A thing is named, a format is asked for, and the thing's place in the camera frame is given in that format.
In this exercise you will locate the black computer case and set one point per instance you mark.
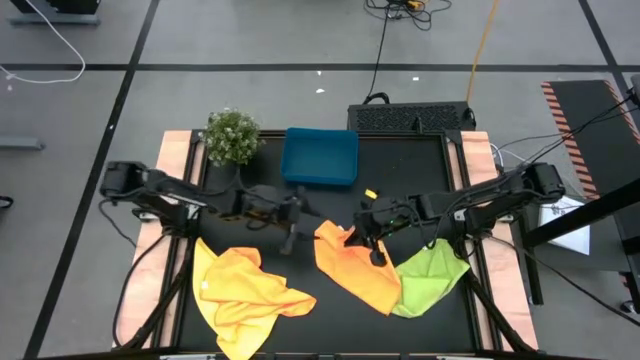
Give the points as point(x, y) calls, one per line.
point(410, 117)

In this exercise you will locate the small potted green plant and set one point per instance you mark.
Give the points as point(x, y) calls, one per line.
point(232, 137)

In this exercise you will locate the black table frame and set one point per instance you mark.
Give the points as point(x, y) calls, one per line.
point(400, 134)

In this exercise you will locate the yellow tape tag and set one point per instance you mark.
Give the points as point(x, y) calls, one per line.
point(370, 194)

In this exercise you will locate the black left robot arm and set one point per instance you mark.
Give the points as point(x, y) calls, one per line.
point(170, 197)

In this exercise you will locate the yellow microfiber towel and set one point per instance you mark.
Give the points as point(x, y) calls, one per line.
point(245, 342)

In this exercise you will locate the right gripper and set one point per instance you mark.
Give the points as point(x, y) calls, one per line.
point(390, 215)

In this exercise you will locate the pale wooden table board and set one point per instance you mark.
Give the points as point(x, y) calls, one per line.
point(477, 150)
point(172, 150)

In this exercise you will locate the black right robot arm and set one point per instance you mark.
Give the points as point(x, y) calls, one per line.
point(500, 195)

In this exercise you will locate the blue plastic bin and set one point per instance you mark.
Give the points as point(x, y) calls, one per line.
point(320, 157)

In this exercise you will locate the black caster foot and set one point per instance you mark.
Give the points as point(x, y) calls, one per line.
point(631, 307)

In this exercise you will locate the black floor item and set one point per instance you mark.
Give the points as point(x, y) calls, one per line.
point(4, 202)

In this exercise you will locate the black hazard-striped ramp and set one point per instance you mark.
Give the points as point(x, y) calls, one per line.
point(595, 130)

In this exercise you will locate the grey furniture base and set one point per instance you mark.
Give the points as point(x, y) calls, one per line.
point(55, 19)

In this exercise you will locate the orange microfiber towel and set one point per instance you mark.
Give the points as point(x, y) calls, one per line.
point(350, 275)

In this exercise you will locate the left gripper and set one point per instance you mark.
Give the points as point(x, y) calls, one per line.
point(265, 205)

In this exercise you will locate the grey floor bar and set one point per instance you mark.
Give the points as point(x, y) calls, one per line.
point(20, 143)

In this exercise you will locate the black frame strut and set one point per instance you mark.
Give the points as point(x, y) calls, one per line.
point(155, 310)
point(500, 320)

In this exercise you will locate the black stand post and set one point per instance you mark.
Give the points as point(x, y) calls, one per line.
point(532, 275)

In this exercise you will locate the black metal beam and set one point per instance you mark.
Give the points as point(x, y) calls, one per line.
point(590, 212)

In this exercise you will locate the green microfiber towel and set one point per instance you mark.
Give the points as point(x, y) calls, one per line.
point(430, 280)

